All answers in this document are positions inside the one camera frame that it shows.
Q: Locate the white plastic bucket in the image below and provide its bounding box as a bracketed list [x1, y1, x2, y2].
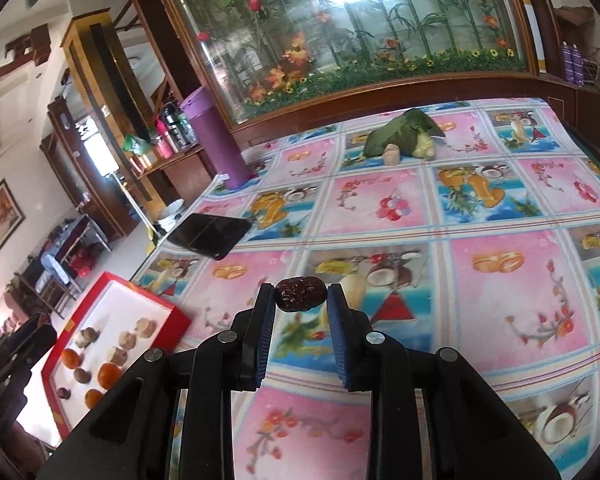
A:
[157, 198, 185, 232]

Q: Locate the beige sugarcane chunk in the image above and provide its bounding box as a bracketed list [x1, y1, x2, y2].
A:
[107, 346, 129, 367]
[118, 330, 136, 351]
[134, 318, 157, 339]
[74, 327, 99, 349]

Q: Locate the green leaf wrapped vegetable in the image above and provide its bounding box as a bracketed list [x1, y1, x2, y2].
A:
[363, 108, 445, 159]

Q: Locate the small beige chunk by leaf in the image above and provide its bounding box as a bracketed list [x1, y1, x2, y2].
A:
[382, 143, 401, 166]

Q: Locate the wooden chair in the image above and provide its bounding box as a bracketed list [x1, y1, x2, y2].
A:
[14, 256, 80, 320]

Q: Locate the dark red wrinkled date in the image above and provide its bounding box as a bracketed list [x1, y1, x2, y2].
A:
[274, 276, 327, 312]

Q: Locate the smooth red jujube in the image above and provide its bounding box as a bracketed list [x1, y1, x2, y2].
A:
[56, 387, 71, 400]

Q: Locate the black smartphone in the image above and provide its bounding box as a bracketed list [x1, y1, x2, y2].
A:
[166, 214, 252, 260]

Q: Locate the small orange tangerine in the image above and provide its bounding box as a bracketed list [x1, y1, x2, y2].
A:
[60, 348, 83, 370]

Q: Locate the large orange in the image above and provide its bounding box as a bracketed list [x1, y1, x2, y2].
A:
[97, 362, 122, 390]

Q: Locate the flower bamboo glass panel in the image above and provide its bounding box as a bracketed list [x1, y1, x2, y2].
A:
[163, 0, 529, 125]

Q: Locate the purple thermos bottle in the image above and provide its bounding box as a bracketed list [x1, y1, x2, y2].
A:
[181, 87, 252, 190]

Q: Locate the purple spray can pair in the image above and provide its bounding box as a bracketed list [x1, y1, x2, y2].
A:
[560, 41, 584, 87]

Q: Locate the red white tray box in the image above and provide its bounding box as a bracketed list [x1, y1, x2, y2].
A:
[41, 272, 190, 439]

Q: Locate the beige sugarcane chunk front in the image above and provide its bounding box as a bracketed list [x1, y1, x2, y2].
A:
[107, 346, 129, 367]

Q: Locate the brown longan back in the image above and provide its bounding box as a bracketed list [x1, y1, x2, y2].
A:
[73, 367, 92, 385]

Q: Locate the fruit pattern tablecloth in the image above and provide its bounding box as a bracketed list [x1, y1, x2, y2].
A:
[133, 98, 600, 479]

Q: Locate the pink bottle on shelf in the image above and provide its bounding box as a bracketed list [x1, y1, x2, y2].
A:
[154, 119, 174, 159]

